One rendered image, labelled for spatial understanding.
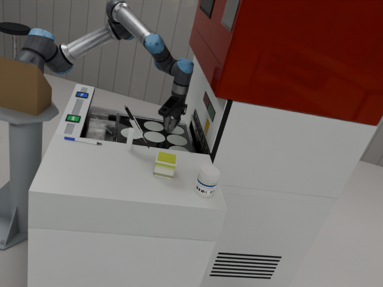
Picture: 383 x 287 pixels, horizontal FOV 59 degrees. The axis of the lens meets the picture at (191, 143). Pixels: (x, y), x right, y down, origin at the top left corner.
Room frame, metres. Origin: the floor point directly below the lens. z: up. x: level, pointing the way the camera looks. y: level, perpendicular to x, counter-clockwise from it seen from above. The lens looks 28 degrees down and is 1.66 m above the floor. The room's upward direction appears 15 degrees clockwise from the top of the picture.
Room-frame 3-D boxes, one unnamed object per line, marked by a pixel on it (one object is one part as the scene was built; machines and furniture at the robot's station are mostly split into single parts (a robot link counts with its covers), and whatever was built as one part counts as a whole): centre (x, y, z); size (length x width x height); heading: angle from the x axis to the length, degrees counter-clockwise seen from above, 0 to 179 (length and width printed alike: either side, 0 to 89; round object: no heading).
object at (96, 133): (1.32, 0.43, 0.87); 0.36 x 0.08 x 0.03; 15
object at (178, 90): (1.49, 0.12, 1.13); 0.08 x 0.08 x 0.05
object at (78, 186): (1.00, 0.17, 0.89); 0.62 x 0.35 x 0.14; 105
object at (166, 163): (1.03, 0.07, 1.00); 0.07 x 0.07 x 0.07; 6
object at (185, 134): (1.40, 0.18, 0.90); 0.34 x 0.34 x 0.01; 15
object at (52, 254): (1.30, 0.26, 0.41); 0.96 x 0.64 x 0.82; 15
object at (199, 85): (1.65, 0.01, 1.02); 0.81 x 0.03 x 0.40; 15
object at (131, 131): (1.14, 0.22, 1.03); 0.06 x 0.04 x 0.13; 105
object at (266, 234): (1.74, -0.32, 0.41); 0.82 x 0.70 x 0.82; 15
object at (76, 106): (1.37, 0.54, 0.89); 0.55 x 0.09 x 0.14; 15
